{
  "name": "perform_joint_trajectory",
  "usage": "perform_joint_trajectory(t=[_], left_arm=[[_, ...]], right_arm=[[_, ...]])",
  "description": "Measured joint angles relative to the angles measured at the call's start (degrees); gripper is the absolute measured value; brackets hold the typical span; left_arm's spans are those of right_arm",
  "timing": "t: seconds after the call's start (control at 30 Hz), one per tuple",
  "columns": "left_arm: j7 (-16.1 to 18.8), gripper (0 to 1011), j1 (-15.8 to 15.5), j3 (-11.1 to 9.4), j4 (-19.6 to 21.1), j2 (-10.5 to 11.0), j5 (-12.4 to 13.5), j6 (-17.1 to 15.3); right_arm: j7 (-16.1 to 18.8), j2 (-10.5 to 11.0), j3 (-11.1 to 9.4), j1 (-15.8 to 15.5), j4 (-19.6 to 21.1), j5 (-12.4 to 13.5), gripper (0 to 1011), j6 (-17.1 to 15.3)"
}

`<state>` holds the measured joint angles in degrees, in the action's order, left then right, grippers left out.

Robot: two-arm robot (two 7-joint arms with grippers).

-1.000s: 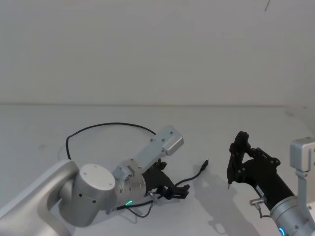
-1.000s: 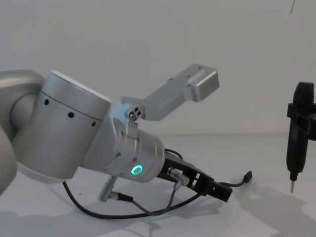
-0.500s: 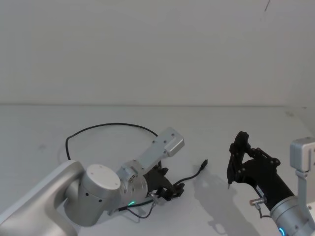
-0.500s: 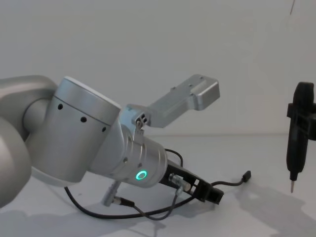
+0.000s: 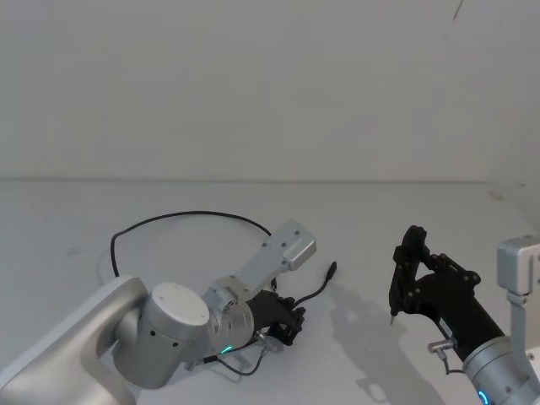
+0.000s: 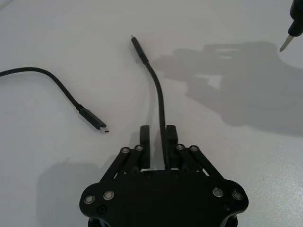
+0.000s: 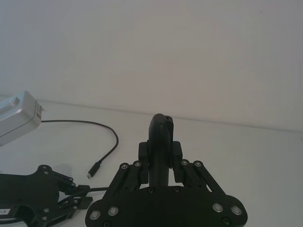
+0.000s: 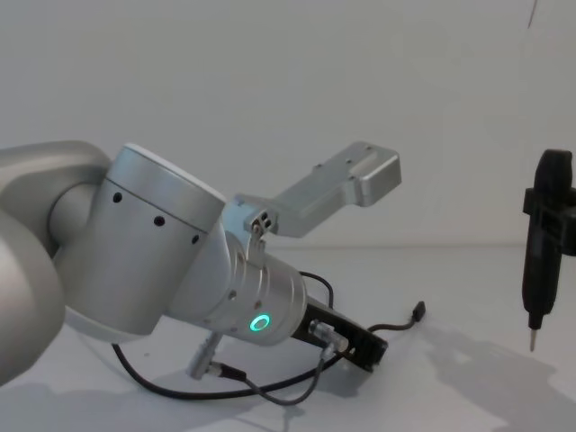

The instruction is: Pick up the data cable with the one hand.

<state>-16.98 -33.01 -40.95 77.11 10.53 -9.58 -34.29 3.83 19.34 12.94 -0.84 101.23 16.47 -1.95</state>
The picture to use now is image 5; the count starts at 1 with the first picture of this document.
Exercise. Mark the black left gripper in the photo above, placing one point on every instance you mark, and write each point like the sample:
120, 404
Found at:
268, 310

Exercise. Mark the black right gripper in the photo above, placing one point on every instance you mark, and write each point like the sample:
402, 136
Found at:
451, 301

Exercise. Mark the black plug with silver tip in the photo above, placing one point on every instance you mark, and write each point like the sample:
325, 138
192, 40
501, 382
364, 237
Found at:
394, 295

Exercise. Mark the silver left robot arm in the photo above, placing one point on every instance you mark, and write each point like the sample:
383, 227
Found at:
169, 312

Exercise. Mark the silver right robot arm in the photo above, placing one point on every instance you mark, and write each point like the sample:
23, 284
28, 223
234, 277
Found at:
493, 363

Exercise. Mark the white table cloth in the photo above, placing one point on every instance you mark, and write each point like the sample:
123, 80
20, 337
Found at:
379, 211

